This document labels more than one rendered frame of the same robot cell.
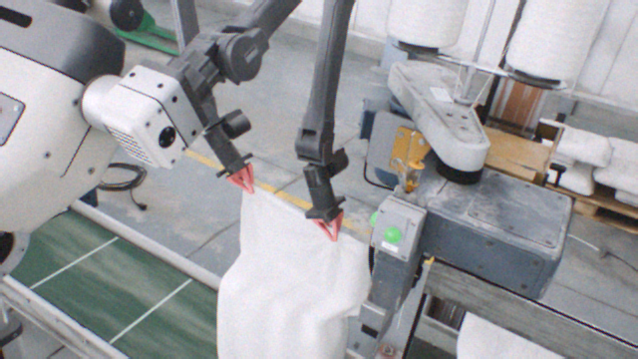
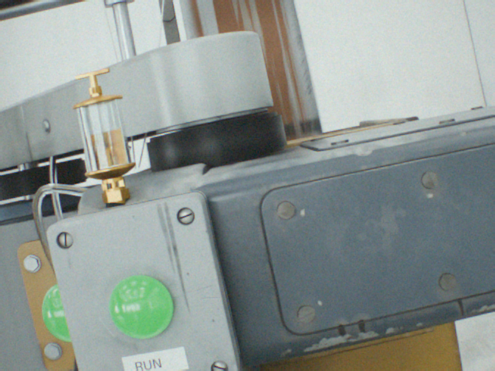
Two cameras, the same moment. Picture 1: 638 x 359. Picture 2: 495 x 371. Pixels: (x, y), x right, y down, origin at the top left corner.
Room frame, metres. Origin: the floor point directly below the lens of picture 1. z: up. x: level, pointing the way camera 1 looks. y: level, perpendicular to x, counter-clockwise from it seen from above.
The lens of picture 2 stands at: (0.26, -0.01, 1.35)
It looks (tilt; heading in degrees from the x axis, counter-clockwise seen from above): 3 degrees down; 335
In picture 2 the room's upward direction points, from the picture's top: 12 degrees counter-clockwise
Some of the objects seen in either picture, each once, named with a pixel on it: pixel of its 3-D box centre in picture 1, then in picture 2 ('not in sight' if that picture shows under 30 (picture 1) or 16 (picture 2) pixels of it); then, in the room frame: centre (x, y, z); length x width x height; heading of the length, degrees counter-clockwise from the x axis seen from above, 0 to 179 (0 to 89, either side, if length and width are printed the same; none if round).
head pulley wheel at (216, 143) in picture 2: (459, 168); (216, 143); (0.85, -0.27, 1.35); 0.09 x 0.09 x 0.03
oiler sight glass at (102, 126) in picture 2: (414, 174); (103, 135); (0.77, -0.16, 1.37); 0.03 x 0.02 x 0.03; 65
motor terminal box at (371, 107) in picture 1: (373, 124); not in sight; (1.24, -0.12, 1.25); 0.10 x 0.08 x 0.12; 0
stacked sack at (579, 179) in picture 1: (549, 167); not in sight; (3.38, -1.72, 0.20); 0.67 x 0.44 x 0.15; 65
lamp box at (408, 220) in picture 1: (398, 227); (146, 297); (0.71, -0.15, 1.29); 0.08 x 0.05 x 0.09; 65
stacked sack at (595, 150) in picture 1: (564, 140); not in sight; (3.37, -1.74, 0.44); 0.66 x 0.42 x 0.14; 61
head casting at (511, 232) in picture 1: (469, 244); (365, 331); (0.79, -0.31, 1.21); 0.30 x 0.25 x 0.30; 65
